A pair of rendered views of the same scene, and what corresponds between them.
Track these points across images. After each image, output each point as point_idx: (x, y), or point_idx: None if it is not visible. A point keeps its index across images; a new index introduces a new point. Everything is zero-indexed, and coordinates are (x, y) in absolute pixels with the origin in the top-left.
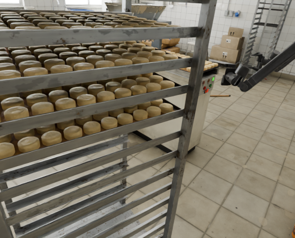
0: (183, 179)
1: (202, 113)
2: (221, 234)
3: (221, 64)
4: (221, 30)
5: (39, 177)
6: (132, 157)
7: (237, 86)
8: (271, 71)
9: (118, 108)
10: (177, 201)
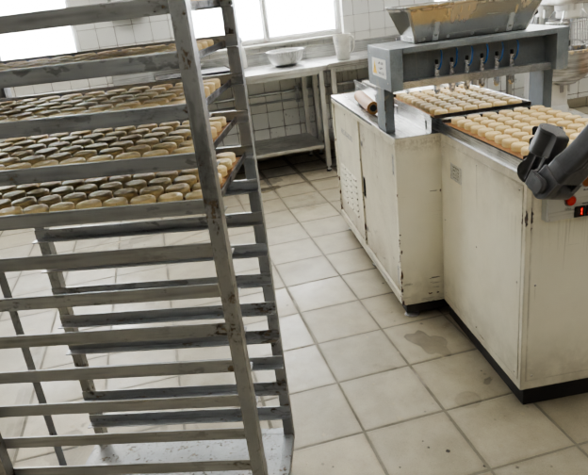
0: (495, 450)
1: None
2: None
3: None
4: None
5: (213, 353)
6: (405, 365)
7: (526, 183)
8: None
9: (127, 191)
10: (252, 405)
